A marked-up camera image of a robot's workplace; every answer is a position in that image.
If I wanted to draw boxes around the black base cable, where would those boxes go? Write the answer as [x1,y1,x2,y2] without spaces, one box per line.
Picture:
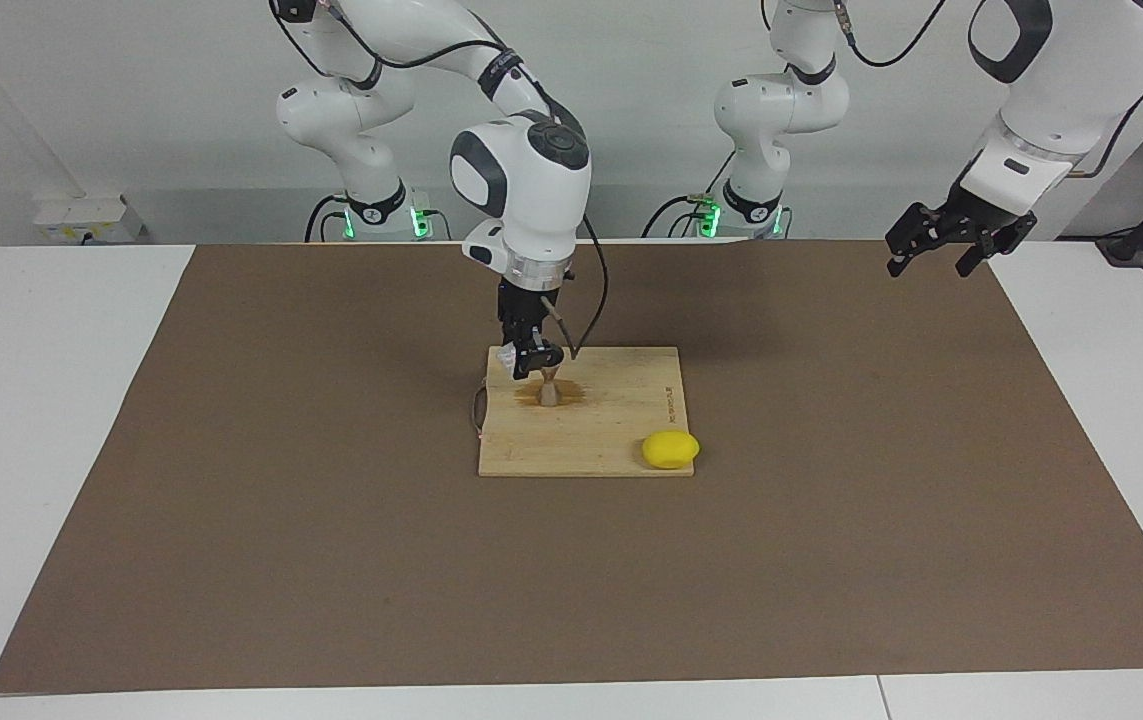
[639,193,704,240]
[304,194,354,244]

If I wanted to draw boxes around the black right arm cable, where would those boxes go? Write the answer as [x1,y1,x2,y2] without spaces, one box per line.
[271,0,613,362]

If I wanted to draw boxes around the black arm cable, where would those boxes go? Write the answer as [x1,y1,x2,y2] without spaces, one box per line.
[761,0,1143,181]
[271,0,613,362]

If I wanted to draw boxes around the black right base cable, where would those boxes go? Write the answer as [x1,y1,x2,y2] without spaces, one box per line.
[304,194,354,244]

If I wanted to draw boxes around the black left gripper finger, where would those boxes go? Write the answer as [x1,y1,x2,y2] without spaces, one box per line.
[885,202,950,280]
[955,225,1014,280]

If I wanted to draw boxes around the black left base cable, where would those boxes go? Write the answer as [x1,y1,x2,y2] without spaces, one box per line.
[639,193,704,240]

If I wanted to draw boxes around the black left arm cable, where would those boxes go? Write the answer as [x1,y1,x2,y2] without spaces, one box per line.
[761,0,1143,181]

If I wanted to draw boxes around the yellow lemon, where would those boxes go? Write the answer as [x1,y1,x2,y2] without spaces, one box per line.
[641,430,702,471]

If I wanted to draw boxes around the white power strip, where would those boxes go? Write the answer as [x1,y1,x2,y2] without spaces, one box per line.
[31,194,149,245]

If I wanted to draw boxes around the wooden cutting board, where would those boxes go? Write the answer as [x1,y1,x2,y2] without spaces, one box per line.
[471,346,696,478]

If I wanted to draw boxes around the brown table mat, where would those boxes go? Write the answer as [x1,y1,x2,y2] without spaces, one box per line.
[0,238,1143,695]

